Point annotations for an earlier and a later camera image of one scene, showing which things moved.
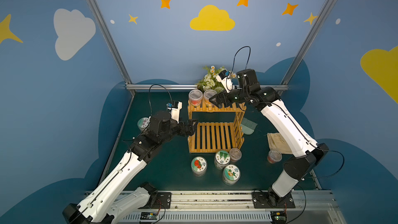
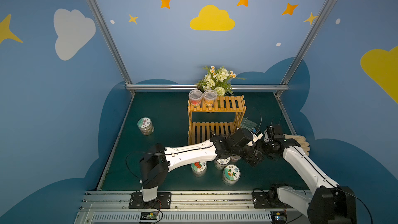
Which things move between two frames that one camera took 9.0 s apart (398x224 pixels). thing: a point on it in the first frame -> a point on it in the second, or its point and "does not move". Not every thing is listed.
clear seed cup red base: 195,97 does not move
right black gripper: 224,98 -> 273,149
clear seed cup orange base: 208,94 does not move
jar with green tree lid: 222,159 does not move
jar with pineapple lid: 231,174 does not move
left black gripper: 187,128 -> 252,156
